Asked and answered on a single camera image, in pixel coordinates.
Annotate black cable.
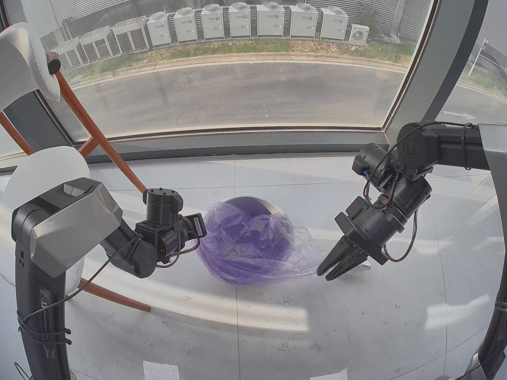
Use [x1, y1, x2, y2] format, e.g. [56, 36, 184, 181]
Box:
[16, 234, 144, 324]

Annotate purple plastic bag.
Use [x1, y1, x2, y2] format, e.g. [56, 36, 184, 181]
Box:
[194, 201, 330, 289]

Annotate window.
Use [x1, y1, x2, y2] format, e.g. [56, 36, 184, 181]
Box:
[0, 0, 507, 161]

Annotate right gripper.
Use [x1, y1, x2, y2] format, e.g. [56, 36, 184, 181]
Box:
[318, 196, 409, 282]

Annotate white trash bin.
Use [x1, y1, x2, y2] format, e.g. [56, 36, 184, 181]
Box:
[212, 196, 283, 289]

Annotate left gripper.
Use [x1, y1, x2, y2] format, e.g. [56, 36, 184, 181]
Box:
[158, 212, 208, 263]

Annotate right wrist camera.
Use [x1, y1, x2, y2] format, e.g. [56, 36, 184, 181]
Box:
[352, 143, 397, 192]

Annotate white chair with orange frame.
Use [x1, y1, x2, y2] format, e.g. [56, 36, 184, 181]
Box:
[0, 22, 152, 314]

